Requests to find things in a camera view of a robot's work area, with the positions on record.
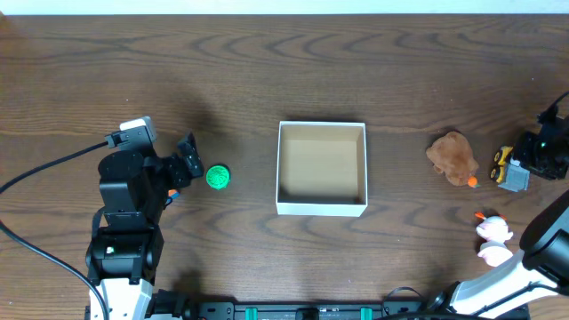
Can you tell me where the green round plastic toy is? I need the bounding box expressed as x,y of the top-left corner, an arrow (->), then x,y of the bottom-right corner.
205,164 -> 231,190

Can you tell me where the left black cable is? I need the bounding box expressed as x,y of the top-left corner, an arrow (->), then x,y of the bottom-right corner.
0,140 -> 111,320

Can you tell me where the yellow grey toy truck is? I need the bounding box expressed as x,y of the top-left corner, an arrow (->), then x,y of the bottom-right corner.
489,146 -> 530,192

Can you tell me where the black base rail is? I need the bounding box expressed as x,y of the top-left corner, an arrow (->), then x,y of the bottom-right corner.
84,288 -> 531,320

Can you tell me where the colourful puzzle cube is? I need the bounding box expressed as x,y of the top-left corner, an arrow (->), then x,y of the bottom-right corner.
168,189 -> 180,199

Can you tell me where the black cable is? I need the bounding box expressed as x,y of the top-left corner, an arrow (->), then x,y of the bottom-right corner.
536,91 -> 569,125
0,140 -> 111,320

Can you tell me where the white cardboard box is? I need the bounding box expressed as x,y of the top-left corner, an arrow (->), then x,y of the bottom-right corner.
276,121 -> 368,217

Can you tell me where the brown plush toy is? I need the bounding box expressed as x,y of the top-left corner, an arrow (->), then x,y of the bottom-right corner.
426,132 -> 479,188

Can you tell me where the right black cable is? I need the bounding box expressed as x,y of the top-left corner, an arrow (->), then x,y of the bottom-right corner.
536,91 -> 569,125

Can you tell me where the pink white plush toy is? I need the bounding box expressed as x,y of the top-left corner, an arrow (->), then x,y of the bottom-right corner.
475,212 -> 513,268

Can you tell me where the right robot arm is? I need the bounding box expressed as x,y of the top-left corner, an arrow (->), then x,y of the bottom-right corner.
427,110 -> 568,319

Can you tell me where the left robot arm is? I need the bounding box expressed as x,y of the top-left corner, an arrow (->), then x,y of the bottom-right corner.
85,127 -> 204,320

